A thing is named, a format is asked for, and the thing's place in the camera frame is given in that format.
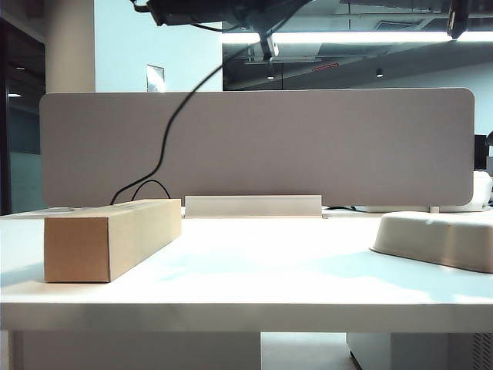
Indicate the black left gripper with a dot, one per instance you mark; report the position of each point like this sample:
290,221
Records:
192,11

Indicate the ceiling air vent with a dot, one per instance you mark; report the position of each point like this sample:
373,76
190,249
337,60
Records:
296,59

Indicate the white ceiling light strip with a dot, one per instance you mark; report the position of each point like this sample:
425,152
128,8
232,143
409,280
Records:
346,37

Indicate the small black ceiling spotlight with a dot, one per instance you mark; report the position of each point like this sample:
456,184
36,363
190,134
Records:
379,72

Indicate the grey fabric desk divider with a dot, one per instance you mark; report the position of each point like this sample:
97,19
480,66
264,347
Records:
269,154

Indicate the cream building pillar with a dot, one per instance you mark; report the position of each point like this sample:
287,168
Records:
69,46

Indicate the black computer monitor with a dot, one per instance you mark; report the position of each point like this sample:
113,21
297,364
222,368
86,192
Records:
480,152

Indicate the beige pulp fibre tray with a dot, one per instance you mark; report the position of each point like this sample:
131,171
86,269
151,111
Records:
423,235

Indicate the long brown cardboard box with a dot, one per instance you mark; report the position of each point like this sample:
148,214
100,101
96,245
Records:
96,246

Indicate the white desk support panel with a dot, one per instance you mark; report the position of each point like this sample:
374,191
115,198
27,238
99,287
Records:
135,352

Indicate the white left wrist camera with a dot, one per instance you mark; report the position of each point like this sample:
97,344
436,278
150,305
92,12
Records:
273,46

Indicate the small wall poster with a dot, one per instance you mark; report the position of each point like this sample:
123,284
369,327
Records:
155,78

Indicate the white divider bracket foot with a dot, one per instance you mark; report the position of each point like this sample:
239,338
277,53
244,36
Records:
434,209

